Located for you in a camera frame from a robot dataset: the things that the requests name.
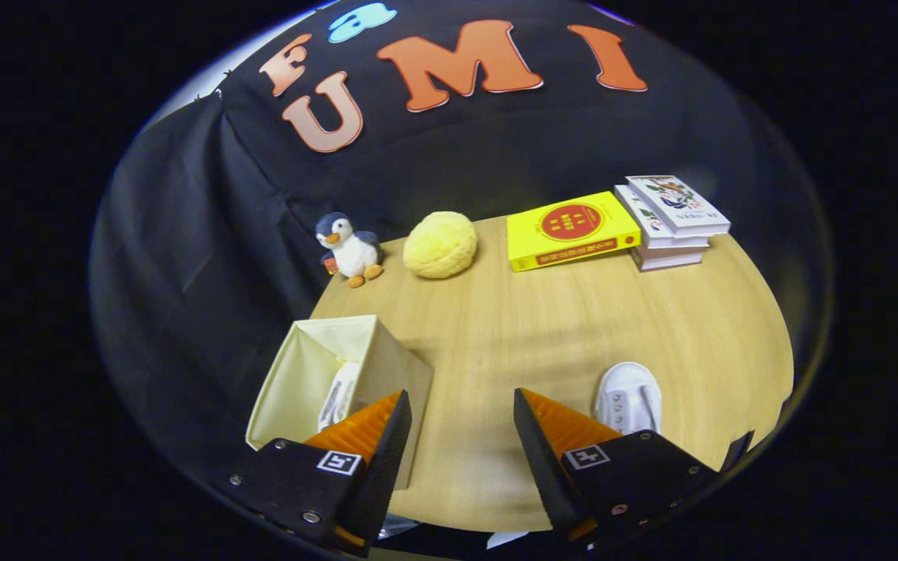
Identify beige fabric storage box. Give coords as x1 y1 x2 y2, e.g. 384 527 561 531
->
245 314 434 492

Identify yellow round plush toy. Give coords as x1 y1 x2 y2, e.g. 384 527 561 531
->
403 211 479 280

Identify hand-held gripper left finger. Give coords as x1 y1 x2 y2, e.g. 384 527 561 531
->
227 390 413 556

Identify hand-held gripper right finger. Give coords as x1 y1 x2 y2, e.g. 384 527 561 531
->
513 387 719 550

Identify penguin plush toy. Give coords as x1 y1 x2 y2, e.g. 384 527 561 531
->
315 211 384 289

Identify yellow book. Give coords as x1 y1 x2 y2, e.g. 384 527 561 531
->
507 191 642 273

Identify white canvas shoe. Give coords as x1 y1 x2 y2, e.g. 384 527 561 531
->
593 362 663 436
316 360 362 433

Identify white illustrated cover book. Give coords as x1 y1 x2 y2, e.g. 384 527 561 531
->
625 175 731 237

